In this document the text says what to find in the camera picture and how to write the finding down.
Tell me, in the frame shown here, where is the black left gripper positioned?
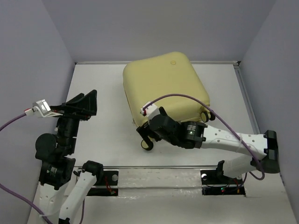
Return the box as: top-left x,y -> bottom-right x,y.
52,87 -> 100,151

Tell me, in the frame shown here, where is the pale yellow hard-shell suitcase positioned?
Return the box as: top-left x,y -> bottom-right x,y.
123,52 -> 215,151

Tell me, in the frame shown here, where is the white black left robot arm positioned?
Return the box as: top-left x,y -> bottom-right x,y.
32,90 -> 103,224

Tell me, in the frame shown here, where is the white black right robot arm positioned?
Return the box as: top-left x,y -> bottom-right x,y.
137,105 -> 280,183

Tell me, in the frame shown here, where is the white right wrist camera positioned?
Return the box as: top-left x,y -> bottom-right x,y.
140,101 -> 160,122

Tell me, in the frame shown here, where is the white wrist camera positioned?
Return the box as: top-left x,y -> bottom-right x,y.
24,99 -> 62,118
140,101 -> 160,122

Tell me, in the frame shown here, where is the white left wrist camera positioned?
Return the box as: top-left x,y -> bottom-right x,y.
24,99 -> 62,118

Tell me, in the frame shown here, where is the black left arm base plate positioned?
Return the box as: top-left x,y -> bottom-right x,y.
87,169 -> 119,196

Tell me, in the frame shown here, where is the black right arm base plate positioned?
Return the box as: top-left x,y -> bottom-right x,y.
200,170 -> 246,196

